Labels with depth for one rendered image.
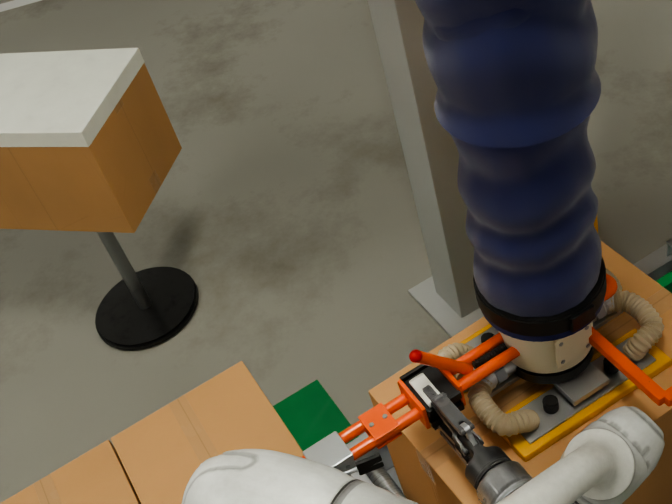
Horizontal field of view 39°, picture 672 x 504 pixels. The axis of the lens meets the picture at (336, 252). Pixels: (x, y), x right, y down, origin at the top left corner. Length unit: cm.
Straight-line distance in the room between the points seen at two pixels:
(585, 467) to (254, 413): 128
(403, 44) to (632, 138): 153
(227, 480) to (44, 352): 271
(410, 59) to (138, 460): 124
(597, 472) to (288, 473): 50
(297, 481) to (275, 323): 239
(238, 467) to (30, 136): 193
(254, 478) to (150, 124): 214
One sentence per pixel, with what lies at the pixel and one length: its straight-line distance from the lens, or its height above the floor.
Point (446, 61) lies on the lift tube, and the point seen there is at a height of 173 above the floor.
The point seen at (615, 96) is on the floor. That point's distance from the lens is 404.
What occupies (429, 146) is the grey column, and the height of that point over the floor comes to 76.
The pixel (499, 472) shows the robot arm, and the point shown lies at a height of 112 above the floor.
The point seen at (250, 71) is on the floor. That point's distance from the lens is 468.
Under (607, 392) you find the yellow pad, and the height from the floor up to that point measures 97.
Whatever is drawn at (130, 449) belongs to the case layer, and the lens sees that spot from 256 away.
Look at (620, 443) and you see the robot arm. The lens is 147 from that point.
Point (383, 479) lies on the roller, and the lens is 228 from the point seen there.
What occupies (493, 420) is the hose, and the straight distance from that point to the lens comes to 174.
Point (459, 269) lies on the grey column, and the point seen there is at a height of 24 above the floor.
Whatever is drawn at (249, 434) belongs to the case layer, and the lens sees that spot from 246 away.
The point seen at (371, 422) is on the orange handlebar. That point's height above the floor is 110.
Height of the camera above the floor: 246
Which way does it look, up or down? 43 degrees down
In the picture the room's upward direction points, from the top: 18 degrees counter-clockwise
